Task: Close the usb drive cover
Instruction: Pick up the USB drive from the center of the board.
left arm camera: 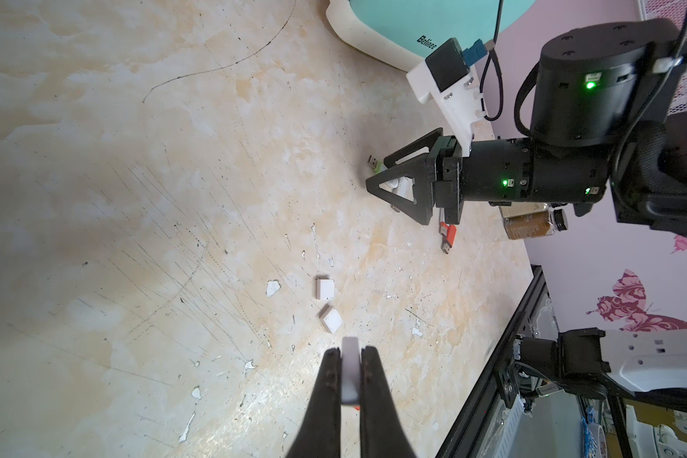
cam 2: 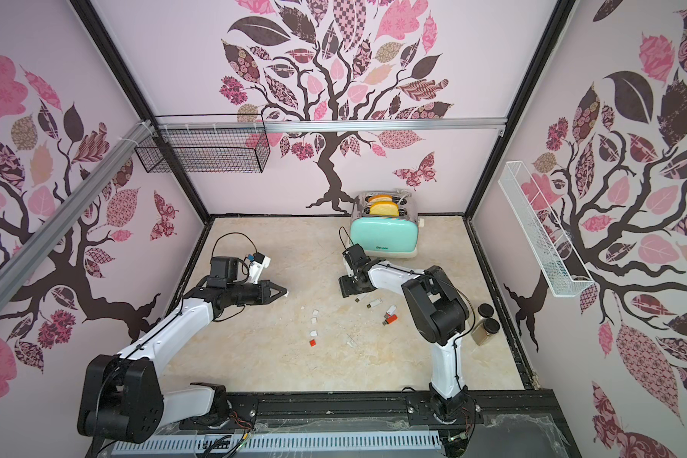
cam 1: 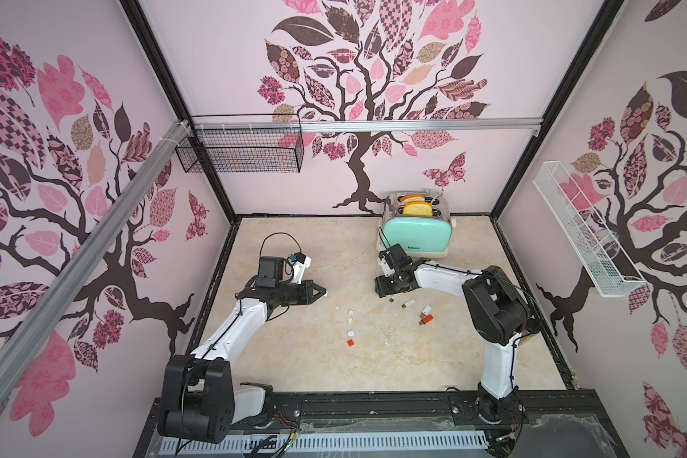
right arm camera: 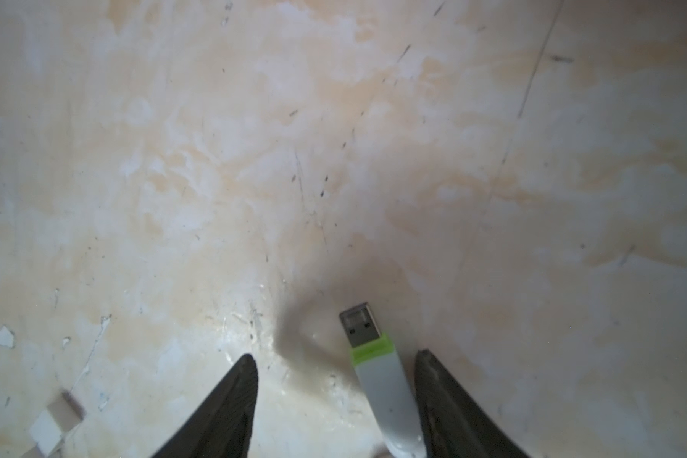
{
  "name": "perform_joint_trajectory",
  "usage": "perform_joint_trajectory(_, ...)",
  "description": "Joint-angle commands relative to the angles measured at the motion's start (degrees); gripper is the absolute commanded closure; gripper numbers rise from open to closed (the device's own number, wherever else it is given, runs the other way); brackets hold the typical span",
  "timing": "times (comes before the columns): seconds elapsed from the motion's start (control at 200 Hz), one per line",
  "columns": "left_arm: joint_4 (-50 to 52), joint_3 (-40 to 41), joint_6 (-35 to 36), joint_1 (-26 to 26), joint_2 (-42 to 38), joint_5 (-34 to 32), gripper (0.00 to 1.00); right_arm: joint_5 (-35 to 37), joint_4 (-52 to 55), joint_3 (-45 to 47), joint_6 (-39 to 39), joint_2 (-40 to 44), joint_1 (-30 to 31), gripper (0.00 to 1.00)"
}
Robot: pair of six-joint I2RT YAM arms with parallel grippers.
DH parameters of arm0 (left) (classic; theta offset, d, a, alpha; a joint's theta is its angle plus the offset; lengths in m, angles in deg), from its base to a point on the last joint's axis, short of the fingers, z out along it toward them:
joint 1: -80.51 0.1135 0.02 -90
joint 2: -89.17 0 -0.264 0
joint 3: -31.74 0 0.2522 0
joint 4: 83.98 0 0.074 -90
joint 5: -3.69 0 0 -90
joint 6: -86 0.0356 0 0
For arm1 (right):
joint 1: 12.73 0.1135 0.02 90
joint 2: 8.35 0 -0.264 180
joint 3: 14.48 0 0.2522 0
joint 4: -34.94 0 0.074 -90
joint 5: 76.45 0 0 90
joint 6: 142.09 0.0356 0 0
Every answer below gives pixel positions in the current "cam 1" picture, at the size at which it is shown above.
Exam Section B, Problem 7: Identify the aluminium rail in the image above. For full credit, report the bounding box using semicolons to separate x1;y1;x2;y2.
0;120;191;406
194;118;543;134

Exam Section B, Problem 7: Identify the toast slice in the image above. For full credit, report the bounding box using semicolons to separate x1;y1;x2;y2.
402;200;434;218

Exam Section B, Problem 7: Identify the black wire basket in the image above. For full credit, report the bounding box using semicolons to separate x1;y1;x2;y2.
176;114;305;174

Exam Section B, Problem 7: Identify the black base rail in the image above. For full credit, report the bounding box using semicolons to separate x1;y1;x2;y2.
133;387;628;457

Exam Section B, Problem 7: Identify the aluminium rail back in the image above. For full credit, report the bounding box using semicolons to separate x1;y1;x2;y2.
194;118;543;134

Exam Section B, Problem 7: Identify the aluminium rail left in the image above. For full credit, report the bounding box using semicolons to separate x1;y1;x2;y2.
0;120;191;406

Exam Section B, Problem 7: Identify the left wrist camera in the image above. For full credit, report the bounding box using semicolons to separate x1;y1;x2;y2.
289;252;311;284

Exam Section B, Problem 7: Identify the black corner frame post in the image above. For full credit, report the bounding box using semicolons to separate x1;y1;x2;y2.
119;0;238;225

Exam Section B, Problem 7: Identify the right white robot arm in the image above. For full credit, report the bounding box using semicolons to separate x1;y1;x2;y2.
375;244;540;425

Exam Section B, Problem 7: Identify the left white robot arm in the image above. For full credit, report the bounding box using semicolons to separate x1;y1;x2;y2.
158;252;327;444

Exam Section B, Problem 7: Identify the mint green toaster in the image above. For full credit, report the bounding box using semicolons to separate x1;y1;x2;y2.
376;190;456;258

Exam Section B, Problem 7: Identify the white slotted cable duct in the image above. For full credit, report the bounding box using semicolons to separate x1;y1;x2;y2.
158;431;489;456

